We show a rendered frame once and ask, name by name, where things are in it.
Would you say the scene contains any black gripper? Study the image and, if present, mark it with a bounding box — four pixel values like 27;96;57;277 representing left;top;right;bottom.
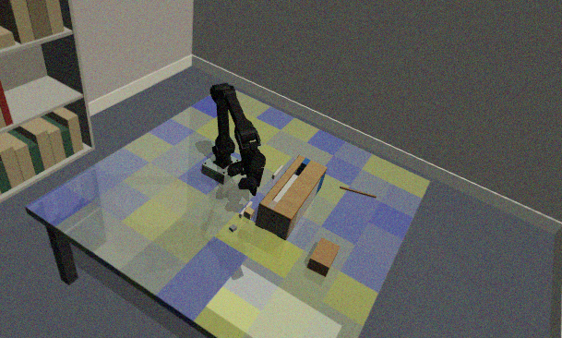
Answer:
238;160;264;196

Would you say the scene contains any small brown block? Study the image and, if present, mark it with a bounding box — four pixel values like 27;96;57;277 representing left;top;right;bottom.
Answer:
306;237;340;277

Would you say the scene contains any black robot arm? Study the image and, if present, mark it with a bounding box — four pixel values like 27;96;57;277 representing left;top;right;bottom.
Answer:
210;83;266;177

